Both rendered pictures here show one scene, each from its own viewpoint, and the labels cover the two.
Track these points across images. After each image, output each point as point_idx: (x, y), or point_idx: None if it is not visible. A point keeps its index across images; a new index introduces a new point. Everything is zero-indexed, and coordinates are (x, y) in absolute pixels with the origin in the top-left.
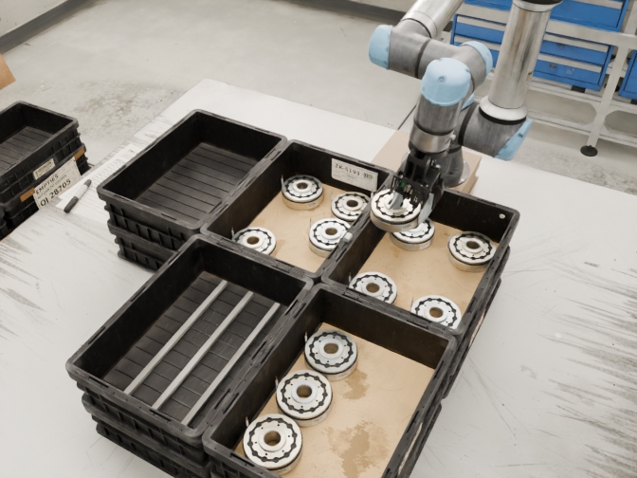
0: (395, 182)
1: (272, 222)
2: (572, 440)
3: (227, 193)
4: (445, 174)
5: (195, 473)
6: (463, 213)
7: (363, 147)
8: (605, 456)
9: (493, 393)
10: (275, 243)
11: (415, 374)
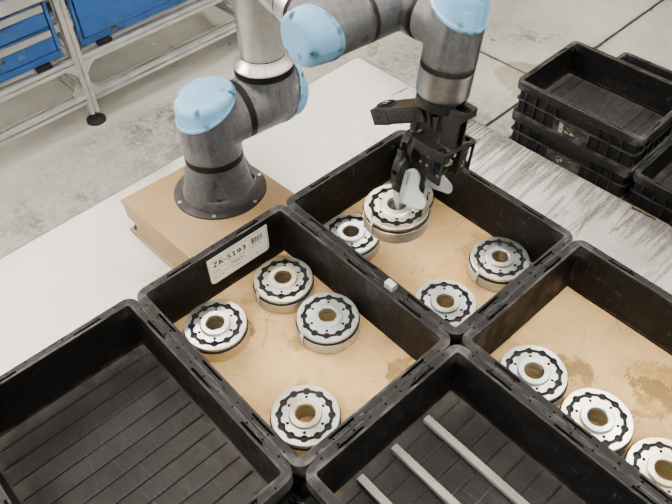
0: (431, 168)
1: (254, 386)
2: (603, 240)
3: (150, 435)
4: (252, 180)
5: None
6: (359, 180)
7: (91, 257)
8: (622, 225)
9: None
10: (318, 387)
11: (565, 308)
